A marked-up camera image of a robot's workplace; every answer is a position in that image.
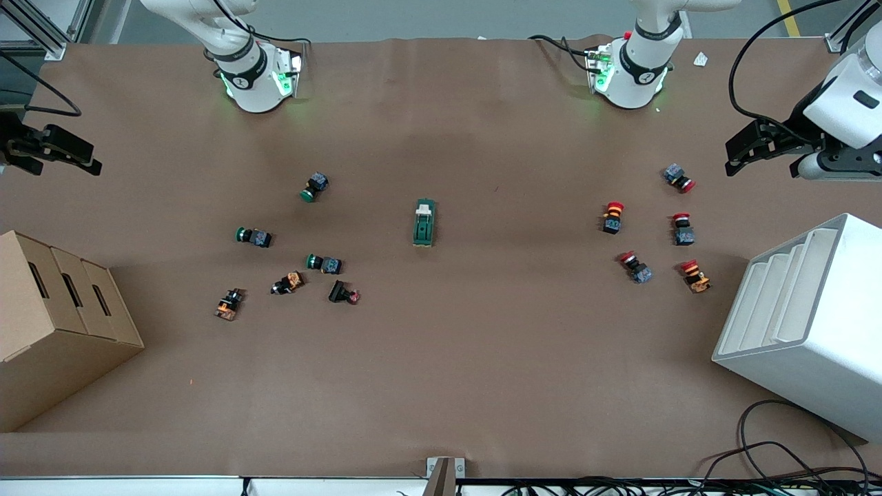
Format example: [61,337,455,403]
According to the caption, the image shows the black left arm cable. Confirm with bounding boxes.
[728,0,870,133]

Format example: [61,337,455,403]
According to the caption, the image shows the black cable loop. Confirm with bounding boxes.
[703,400,872,491]

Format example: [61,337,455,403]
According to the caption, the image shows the green load switch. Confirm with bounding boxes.
[412,198,438,248]

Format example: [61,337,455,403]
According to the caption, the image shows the black cable bundle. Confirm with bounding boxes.
[496,475,882,496]

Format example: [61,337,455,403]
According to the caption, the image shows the brown paper table cover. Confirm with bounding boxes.
[0,34,882,479]

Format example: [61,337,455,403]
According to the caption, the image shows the grey metal bracket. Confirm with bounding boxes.
[422,457,466,496]

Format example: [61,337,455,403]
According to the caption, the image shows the aluminium frame profile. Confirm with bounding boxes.
[0,0,95,61]
[825,0,882,54]

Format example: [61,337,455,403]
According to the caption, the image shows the red emergency button orange base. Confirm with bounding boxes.
[681,260,712,294]

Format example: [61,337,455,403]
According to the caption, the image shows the white stepped rack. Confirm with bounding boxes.
[712,213,882,443]

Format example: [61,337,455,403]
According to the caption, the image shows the brown cardboard box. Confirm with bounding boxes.
[0,230,145,433]

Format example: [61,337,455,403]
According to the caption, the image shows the black base cable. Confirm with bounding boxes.
[529,34,602,71]
[234,26,314,54]

